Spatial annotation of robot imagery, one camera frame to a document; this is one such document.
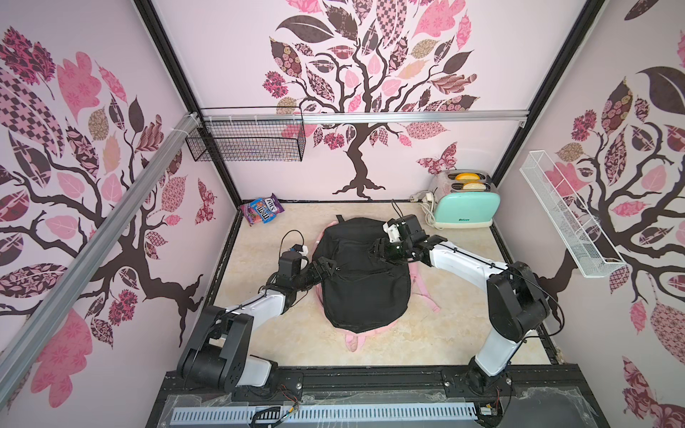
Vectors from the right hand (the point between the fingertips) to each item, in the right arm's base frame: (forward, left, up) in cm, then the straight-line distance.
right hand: (371, 257), depth 89 cm
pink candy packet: (+29, +51, -8) cm, 59 cm away
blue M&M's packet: (+30, +46, -7) cm, 55 cm away
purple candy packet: (+35, +42, -9) cm, 55 cm away
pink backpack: (-24, +6, -10) cm, 27 cm away
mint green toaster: (+23, -38, +4) cm, 45 cm away
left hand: (-3, +15, -4) cm, 16 cm away
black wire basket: (+61, +53, +8) cm, 81 cm away
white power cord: (+23, -26, -5) cm, 35 cm away
